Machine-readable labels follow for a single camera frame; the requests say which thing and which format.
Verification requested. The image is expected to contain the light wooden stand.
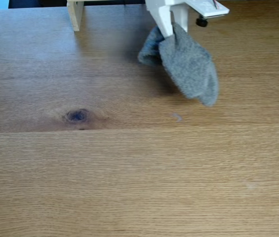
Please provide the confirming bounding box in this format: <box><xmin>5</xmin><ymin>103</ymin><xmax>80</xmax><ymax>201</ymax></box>
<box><xmin>66</xmin><ymin>0</ymin><xmax>147</xmax><ymax>32</ymax></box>

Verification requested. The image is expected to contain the grey terry sock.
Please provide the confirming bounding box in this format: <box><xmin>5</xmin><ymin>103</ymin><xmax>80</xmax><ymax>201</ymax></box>
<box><xmin>137</xmin><ymin>22</ymin><xmax>219</xmax><ymax>107</ymax></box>

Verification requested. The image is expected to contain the white gripper camera mount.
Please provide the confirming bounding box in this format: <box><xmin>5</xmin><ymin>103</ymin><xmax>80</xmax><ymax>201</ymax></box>
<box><xmin>183</xmin><ymin>0</ymin><xmax>230</xmax><ymax>28</ymax></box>

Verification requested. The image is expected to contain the dark background furniture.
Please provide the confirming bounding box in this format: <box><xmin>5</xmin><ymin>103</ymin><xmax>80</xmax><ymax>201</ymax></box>
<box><xmin>8</xmin><ymin>0</ymin><xmax>147</xmax><ymax>9</ymax></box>

